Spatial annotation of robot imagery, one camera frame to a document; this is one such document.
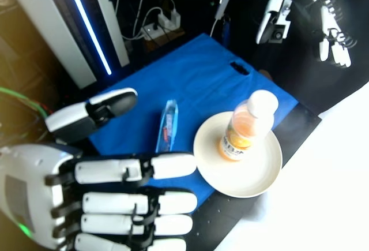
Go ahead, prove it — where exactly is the blue wet wipes pack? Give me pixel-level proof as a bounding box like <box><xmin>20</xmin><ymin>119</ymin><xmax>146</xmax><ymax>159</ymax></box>
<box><xmin>155</xmin><ymin>99</ymin><xmax>179</xmax><ymax>153</ymax></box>

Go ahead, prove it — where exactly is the orange juice bottle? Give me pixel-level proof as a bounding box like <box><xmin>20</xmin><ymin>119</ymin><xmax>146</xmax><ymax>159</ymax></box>
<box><xmin>219</xmin><ymin>89</ymin><xmax>280</xmax><ymax>162</ymax></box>

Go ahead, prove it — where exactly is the cream round plate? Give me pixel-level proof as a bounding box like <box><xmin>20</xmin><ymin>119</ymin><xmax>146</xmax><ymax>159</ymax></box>
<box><xmin>193</xmin><ymin>111</ymin><xmax>283</xmax><ymax>198</ymax></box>

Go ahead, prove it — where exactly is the white tower with blue light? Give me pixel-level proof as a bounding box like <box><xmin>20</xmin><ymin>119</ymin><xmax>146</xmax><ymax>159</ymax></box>
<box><xmin>1</xmin><ymin>0</ymin><xmax>130</xmax><ymax>90</ymax></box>

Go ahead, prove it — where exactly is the white power strip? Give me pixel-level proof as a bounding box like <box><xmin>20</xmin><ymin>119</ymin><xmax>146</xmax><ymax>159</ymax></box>
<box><xmin>142</xmin><ymin>22</ymin><xmax>164</xmax><ymax>42</ymax></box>

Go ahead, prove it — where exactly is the blue cloth bag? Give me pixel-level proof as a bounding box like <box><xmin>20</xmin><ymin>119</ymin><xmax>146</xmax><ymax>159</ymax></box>
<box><xmin>88</xmin><ymin>33</ymin><xmax>299</xmax><ymax>216</ymax></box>

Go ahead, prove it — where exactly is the white socket block with plugs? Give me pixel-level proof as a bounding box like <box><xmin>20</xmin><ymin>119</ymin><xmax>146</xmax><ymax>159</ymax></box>
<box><xmin>157</xmin><ymin>8</ymin><xmax>182</xmax><ymax>30</ymax></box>

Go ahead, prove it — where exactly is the black fabric sheet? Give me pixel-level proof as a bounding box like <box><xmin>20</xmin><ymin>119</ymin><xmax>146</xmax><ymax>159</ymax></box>
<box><xmin>250</xmin><ymin>0</ymin><xmax>369</xmax><ymax>116</ymax></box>

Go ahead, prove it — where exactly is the green and red wire bundle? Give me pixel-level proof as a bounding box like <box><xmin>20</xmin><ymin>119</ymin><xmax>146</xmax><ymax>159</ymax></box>
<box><xmin>0</xmin><ymin>86</ymin><xmax>50</xmax><ymax>119</ymax></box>

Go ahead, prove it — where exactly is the white adapter with cable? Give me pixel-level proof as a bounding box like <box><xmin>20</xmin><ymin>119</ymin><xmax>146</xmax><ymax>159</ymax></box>
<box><xmin>209</xmin><ymin>0</ymin><xmax>232</xmax><ymax>38</ymax></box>

